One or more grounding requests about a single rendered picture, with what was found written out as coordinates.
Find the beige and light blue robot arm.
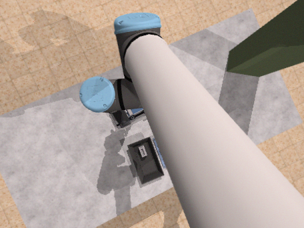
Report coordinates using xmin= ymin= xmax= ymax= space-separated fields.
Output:
xmin=79 ymin=13 xmax=304 ymax=228

